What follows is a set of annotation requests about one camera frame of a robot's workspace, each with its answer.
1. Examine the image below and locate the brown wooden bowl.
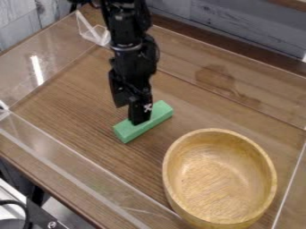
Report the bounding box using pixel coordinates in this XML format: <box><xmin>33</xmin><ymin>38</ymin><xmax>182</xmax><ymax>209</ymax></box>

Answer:
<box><xmin>164</xmin><ymin>128</ymin><xmax>278</xmax><ymax>229</ymax></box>

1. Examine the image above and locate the black cable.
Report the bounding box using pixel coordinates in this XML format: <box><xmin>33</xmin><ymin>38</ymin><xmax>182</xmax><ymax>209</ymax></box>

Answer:
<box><xmin>0</xmin><ymin>199</ymin><xmax>33</xmax><ymax>229</ymax></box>

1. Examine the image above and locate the green rectangular block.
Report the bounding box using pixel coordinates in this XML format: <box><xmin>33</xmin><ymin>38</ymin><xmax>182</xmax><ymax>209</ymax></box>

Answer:
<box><xmin>113</xmin><ymin>100</ymin><xmax>174</xmax><ymax>143</ymax></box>

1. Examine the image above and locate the clear acrylic corner bracket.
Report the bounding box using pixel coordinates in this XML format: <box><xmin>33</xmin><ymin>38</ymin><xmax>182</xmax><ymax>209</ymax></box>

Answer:
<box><xmin>75</xmin><ymin>11</ymin><xmax>111</xmax><ymax>47</ymax></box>

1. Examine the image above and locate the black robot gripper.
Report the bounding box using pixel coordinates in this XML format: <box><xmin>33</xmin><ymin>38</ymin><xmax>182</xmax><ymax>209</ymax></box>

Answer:
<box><xmin>109</xmin><ymin>43</ymin><xmax>161</xmax><ymax>125</ymax></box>

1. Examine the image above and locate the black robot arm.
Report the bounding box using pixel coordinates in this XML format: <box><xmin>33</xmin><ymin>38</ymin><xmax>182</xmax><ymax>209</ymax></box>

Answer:
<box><xmin>67</xmin><ymin>0</ymin><xmax>161</xmax><ymax>125</ymax></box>

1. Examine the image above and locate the clear acrylic tray enclosure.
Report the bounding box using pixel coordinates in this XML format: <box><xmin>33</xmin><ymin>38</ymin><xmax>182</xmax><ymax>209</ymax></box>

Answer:
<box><xmin>0</xmin><ymin>9</ymin><xmax>306</xmax><ymax>229</ymax></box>

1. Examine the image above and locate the black metal mount with screw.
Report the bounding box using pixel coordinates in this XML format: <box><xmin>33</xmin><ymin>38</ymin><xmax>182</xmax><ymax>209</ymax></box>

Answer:
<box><xmin>27</xmin><ymin>205</ymin><xmax>70</xmax><ymax>229</ymax></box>

